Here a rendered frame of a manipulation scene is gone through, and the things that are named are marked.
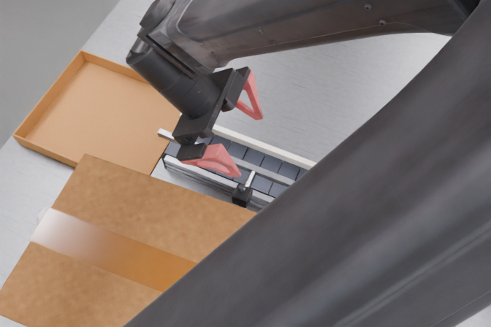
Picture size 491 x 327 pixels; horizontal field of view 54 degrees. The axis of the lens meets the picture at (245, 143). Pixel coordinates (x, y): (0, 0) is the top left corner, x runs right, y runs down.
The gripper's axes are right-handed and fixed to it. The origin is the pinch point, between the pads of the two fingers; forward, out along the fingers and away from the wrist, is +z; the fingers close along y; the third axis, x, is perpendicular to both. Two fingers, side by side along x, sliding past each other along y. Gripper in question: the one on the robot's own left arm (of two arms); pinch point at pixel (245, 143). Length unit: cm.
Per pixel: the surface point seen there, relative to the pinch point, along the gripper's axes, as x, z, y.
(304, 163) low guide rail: 10.5, 24.7, 13.9
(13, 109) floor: 169, 13, 50
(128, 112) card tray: 48, 5, 18
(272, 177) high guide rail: 11.1, 18.2, 6.8
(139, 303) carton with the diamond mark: 8.5, 0.5, -23.3
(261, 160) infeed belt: 19.3, 21.9, 13.7
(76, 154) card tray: 52, 1, 5
